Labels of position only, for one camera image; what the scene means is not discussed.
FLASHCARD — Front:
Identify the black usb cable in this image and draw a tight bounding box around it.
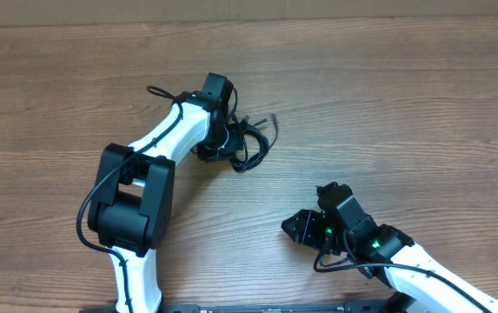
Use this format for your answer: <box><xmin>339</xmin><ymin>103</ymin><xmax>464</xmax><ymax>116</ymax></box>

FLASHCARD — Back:
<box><xmin>229</xmin><ymin>113</ymin><xmax>280</xmax><ymax>174</ymax></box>

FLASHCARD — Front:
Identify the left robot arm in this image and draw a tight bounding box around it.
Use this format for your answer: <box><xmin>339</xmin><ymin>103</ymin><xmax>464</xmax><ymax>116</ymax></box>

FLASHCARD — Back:
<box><xmin>76</xmin><ymin>73</ymin><xmax>242</xmax><ymax>312</ymax></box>

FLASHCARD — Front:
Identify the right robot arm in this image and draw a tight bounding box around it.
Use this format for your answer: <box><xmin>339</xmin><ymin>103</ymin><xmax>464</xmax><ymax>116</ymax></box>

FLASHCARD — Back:
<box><xmin>282</xmin><ymin>182</ymin><xmax>498</xmax><ymax>312</ymax></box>

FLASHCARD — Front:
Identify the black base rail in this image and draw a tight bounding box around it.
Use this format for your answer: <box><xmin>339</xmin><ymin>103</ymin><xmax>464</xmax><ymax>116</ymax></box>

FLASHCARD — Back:
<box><xmin>160</xmin><ymin>300</ymin><xmax>389</xmax><ymax>313</ymax></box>

